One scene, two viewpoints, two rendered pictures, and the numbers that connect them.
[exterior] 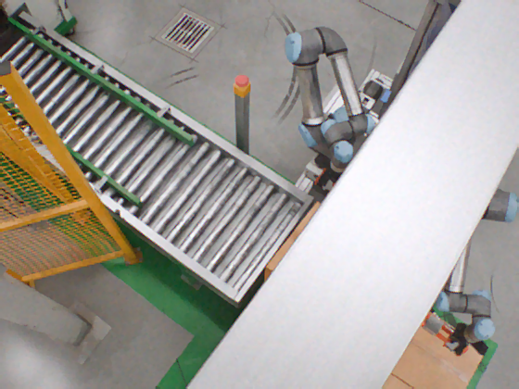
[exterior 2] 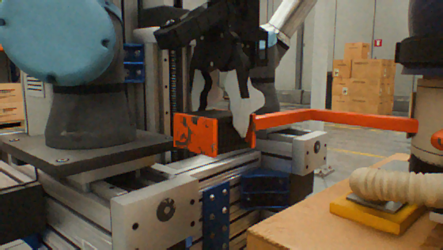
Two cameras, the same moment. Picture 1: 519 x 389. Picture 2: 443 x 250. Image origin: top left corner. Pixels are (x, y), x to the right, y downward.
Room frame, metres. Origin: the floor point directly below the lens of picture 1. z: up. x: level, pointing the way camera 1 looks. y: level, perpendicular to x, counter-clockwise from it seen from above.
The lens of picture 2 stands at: (0.90, 0.17, 1.16)
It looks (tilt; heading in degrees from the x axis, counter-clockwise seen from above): 9 degrees down; 283
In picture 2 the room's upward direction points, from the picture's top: straight up
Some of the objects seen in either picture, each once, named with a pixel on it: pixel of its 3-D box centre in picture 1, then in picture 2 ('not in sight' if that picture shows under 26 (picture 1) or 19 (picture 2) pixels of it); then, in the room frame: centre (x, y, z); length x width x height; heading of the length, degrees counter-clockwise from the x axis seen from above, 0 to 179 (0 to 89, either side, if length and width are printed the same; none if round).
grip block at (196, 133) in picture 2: (327, 180); (213, 130); (1.01, -0.28, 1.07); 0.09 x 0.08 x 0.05; 147
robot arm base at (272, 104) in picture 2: not in sight; (254, 94); (1.01, -0.77, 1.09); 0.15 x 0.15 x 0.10
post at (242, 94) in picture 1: (242, 130); not in sight; (1.54, 0.16, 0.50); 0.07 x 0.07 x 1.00; 59
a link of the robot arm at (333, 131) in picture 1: (336, 132); not in sight; (1.09, -0.27, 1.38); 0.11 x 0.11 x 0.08; 25
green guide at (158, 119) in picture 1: (97, 72); not in sight; (1.83, 1.10, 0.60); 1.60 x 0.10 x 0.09; 59
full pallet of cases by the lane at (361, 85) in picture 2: not in sight; (364, 81); (-0.70, -7.91, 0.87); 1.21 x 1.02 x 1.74; 62
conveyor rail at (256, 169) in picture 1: (147, 101); not in sight; (1.69, 0.76, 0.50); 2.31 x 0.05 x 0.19; 59
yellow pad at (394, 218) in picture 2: not in sight; (403, 179); (0.71, -0.44, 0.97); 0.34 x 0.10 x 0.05; 57
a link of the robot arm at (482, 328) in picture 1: (481, 329); not in sight; (0.31, -0.87, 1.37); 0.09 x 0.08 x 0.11; 178
